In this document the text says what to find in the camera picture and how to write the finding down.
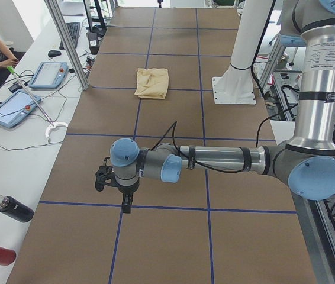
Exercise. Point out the aluminium frame post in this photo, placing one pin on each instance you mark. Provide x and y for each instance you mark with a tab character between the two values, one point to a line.
65	37

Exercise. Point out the black water bottle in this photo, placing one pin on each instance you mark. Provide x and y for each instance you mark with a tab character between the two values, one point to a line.
15	209

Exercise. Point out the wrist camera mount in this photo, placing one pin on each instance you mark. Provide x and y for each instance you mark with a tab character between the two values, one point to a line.
105	176

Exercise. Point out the white curved hook tool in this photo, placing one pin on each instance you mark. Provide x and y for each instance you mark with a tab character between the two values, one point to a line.
53	126

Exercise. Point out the cream long-sleeve printed shirt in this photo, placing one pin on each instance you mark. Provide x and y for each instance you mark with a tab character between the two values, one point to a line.
152	83

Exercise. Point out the blue teach pendant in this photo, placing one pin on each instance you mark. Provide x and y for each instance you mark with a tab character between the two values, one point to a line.
49	75
15	109

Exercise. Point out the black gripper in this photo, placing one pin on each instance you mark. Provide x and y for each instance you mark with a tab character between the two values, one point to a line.
126	190

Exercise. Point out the far blue teach pendant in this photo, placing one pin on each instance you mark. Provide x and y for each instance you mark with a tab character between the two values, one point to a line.
49	75

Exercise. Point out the black computer mouse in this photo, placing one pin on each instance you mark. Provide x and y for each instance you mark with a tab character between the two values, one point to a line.
54	53

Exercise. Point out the black keyboard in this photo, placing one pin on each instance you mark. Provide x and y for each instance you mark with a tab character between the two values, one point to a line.
74	31

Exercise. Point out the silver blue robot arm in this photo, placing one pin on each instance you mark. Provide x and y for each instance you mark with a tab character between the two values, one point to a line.
305	162

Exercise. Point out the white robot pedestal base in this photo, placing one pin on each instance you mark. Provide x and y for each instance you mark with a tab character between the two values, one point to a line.
235	86

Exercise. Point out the near blue teach pendant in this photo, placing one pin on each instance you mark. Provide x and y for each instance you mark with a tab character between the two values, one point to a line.
15	109

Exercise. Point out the metal rod with green tip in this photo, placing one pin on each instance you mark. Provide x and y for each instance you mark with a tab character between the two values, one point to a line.
17	78

